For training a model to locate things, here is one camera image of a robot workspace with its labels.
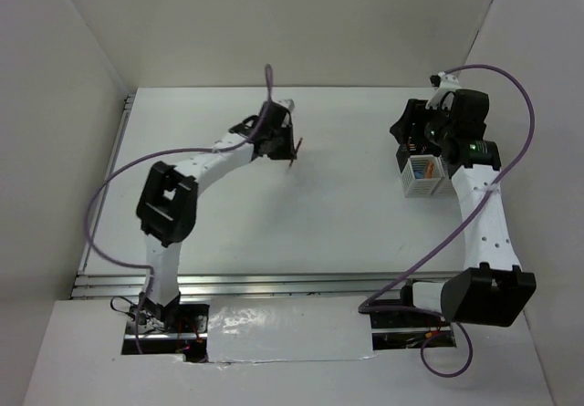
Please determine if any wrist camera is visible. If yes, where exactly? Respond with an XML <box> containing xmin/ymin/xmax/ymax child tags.
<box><xmin>276</xmin><ymin>99</ymin><xmax>295</xmax><ymax>113</ymax></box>
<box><xmin>425</xmin><ymin>72</ymin><xmax>461</xmax><ymax>109</ymax></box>

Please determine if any orange lead case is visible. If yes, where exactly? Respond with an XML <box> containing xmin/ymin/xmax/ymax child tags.
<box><xmin>424</xmin><ymin>161</ymin><xmax>435</xmax><ymax>179</ymax></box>

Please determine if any purple cable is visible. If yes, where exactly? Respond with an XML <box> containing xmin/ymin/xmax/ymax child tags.
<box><xmin>85</xmin><ymin>63</ymin><xmax>277</xmax><ymax>357</ymax></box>
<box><xmin>358</xmin><ymin>64</ymin><xmax>536</xmax><ymax>378</ymax></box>

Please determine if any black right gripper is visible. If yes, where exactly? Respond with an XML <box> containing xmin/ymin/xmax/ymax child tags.
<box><xmin>389</xmin><ymin>98</ymin><xmax>456</xmax><ymax>147</ymax></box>

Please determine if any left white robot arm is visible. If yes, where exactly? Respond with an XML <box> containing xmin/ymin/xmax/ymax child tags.
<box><xmin>136</xmin><ymin>99</ymin><xmax>297</xmax><ymax>332</ymax></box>

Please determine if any white mesh organizer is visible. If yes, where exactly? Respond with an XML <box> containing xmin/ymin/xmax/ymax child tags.
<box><xmin>401</xmin><ymin>155</ymin><xmax>455</xmax><ymax>198</ymax></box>

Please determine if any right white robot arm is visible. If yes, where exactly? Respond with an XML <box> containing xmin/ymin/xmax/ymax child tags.
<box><xmin>390</xmin><ymin>89</ymin><xmax>537</xmax><ymax>327</ymax></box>

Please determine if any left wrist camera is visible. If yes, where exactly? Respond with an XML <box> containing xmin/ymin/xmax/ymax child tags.
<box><xmin>276</xmin><ymin>99</ymin><xmax>295</xmax><ymax>113</ymax></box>

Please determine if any red gel pen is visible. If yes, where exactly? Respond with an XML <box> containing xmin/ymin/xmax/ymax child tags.
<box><xmin>288</xmin><ymin>137</ymin><xmax>303</xmax><ymax>169</ymax></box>

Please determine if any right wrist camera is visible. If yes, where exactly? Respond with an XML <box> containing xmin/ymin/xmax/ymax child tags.
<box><xmin>425</xmin><ymin>72</ymin><xmax>461</xmax><ymax>109</ymax></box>

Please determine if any white foil cover board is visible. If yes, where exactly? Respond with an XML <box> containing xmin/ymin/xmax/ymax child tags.
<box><xmin>207</xmin><ymin>297</ymin><xmax>374</xmax><ymax>363</ymax></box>

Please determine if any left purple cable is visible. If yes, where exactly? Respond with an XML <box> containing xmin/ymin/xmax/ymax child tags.
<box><xmin>85</xmin><ymin>63</ymin><xmax>277</xmax><ymax>357</ymax></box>

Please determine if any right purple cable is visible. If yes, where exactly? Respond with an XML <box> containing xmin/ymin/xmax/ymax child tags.
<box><xmin>358</xmin><ymin>64</ymin><xmax>536</xmax><ymax>378</ymax></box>

